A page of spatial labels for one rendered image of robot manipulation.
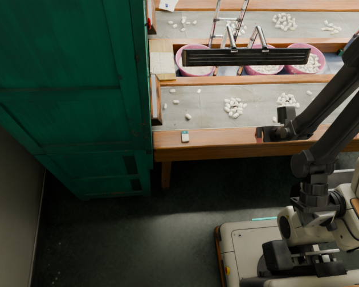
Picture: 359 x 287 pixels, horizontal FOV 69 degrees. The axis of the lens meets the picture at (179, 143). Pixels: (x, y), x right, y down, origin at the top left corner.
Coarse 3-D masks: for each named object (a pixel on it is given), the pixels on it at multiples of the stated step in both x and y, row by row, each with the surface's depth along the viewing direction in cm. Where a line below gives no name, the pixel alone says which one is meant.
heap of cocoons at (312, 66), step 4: (312, 56) 175; (316, 56) 175; (308, 60) 172; (312, 60) 174; (316, 60) 173; (308, 64) 171; (312, 64) 173; (316, 64) 171; (320, 64) 171; (300, 68) 171; (304, 68) 169; (308, 68) 169; (312, 68) 170; (316, 68) 169
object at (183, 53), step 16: (224, 48) 120; (240, 48) 121; (256, 48) 122; (272, 48) 122; (288, 48) 123; (304, 48) 124; (192, 64) 122; (208, 64) 123; (224, 64) 124; (240, 64) 124; (256, 64) 125; (272, 64) 126; (288, 64) 127; (304, 64) 128
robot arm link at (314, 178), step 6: (312, 162) 78; (312, 168) 78; (318, 168) 79; (324, 168) 79; (312, 174) 78; (318, 174) 78; (324, 174) 78; (306, 180) 80; (312, 180) 78; (318, 180) 78; (324, 180) 78
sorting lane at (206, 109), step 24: (168, 96) 152; (192, 96) 153; (216, 96) 154; (240, 96) 155; (264, 96) 156; (312, 96) 159; (168, 120) 144; (192, 120) 145; (216, 120) 146; (240, 120) 147; (264, 120) 149
